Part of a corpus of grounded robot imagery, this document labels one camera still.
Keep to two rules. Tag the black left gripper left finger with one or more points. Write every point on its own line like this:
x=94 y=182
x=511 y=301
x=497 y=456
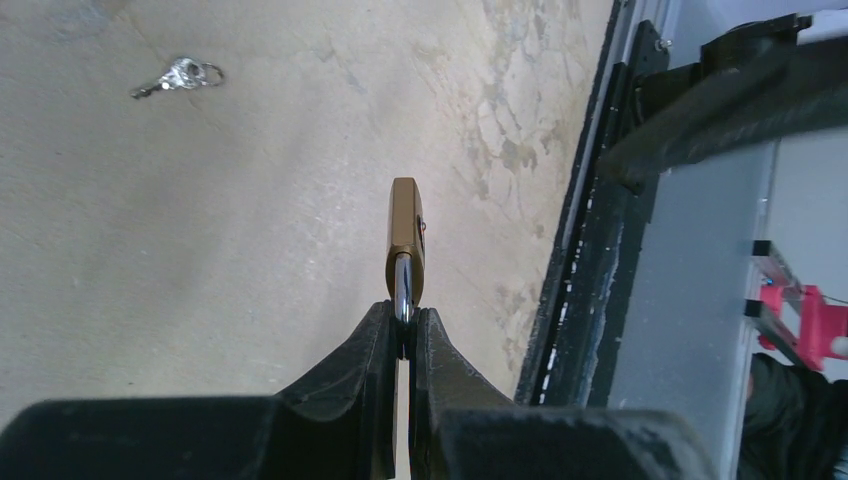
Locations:
x=337 y=421

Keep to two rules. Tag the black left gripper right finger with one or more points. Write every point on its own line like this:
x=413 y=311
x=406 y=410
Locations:
x=462 y=427

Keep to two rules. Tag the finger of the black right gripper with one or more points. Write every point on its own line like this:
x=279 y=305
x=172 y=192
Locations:
x=758 y=82

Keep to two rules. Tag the small padlock keys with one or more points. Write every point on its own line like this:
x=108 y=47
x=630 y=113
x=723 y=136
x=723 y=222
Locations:
x=184 y=73

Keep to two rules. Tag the aluminium frame rail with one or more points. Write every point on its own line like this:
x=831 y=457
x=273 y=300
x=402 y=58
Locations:
x=694 y=312

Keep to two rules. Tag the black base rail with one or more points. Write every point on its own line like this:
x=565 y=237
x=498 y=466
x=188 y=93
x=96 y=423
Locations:
x=577 y=332

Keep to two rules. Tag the small brass padlock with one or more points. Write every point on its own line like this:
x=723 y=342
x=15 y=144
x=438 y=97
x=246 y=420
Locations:
x=405 y=260

